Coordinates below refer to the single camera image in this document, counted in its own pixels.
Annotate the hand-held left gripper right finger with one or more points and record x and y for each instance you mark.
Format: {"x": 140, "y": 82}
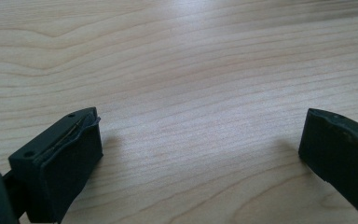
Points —
{"x": 341, "y": 155}

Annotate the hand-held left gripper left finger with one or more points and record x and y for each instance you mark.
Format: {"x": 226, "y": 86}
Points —
{"x": 62, "y": 161}

